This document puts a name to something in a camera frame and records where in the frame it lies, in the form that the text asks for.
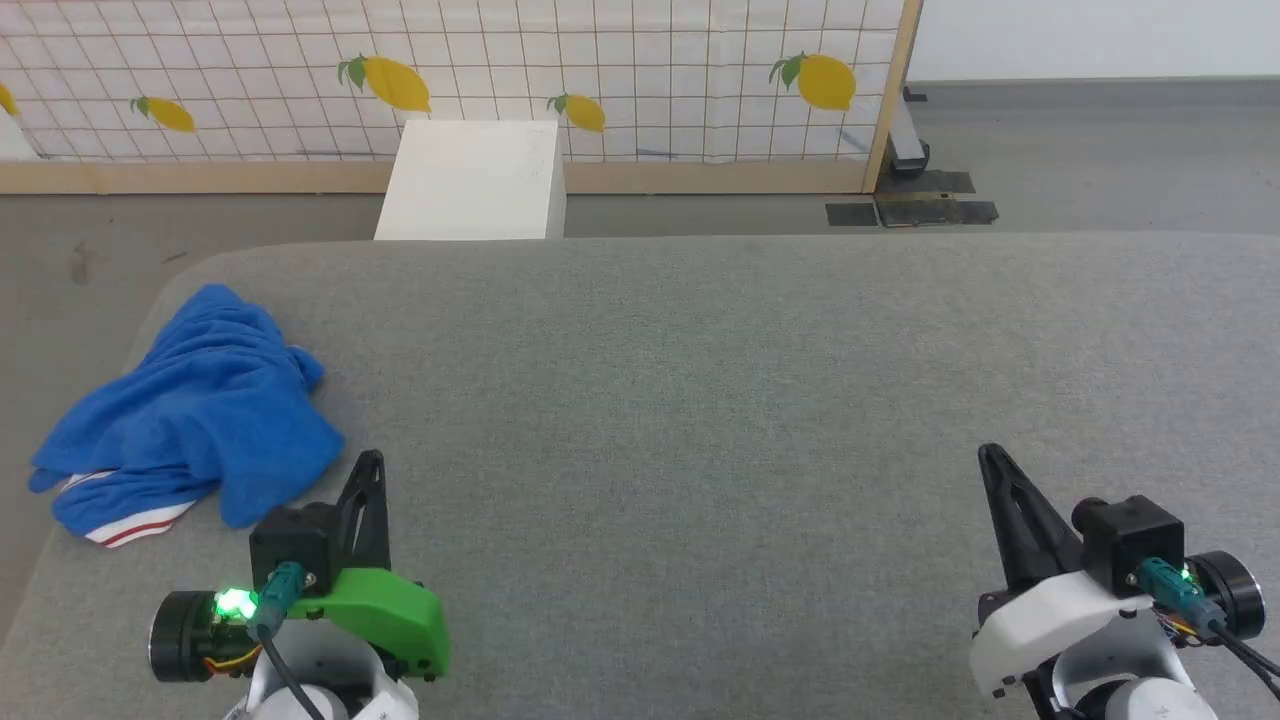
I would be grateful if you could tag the white rectangular block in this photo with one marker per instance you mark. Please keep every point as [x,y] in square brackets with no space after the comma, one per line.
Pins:
[470,180]

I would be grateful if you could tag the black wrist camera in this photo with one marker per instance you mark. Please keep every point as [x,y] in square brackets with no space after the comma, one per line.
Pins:
[295,545]
[1130,540]

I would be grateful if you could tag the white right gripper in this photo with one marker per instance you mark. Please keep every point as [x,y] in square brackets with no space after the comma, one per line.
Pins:
[1040,620]

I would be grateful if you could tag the small black floor tape patch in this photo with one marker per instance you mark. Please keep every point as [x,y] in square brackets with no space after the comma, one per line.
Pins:
[852,214]

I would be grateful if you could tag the lemon print partition screen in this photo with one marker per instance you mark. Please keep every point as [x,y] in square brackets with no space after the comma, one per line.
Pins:
[650,70]

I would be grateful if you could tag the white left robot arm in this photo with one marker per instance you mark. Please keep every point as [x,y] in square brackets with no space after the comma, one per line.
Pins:
[345,665]

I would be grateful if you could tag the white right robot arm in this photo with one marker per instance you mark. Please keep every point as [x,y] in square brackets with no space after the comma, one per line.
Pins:
[1120,660]

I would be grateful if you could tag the blue Lakers basketball jersey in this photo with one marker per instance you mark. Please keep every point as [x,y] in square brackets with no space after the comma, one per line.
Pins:
[200,400]

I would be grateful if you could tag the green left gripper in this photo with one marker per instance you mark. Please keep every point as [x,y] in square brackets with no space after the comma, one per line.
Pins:
[390,615]

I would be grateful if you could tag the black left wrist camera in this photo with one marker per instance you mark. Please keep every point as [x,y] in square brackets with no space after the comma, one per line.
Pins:
[295,545]

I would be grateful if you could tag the metal partition foot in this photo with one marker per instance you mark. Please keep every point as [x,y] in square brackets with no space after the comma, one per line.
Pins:
[905,140]

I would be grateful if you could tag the grey fabric sofa seat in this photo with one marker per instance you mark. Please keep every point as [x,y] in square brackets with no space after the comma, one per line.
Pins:
[700,420]

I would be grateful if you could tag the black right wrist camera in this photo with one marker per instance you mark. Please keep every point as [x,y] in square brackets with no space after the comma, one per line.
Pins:
[1130,540]

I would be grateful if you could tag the long black floor tape patch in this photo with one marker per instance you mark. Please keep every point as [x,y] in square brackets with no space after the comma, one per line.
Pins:
[935,212]

